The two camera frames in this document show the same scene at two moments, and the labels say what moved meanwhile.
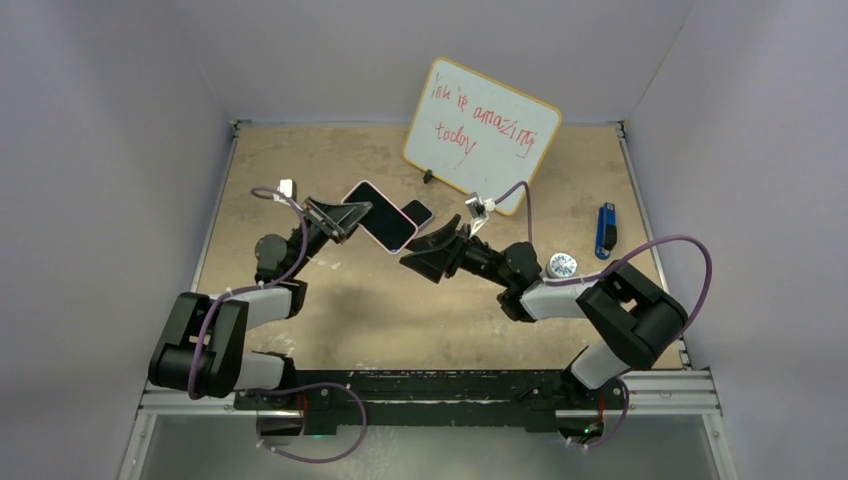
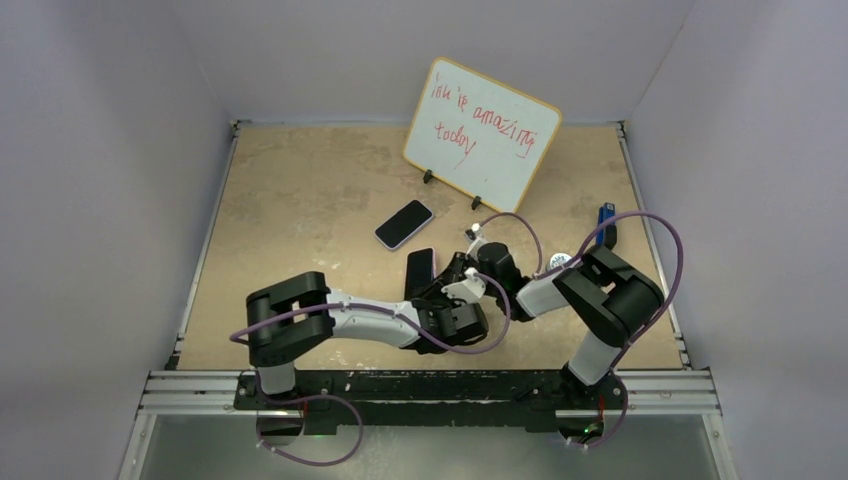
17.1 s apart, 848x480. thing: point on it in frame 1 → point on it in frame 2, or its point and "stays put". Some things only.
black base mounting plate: (500, 400) stays put
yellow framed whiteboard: (478, 136) stays put
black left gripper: (340, 220) → (435, 291)
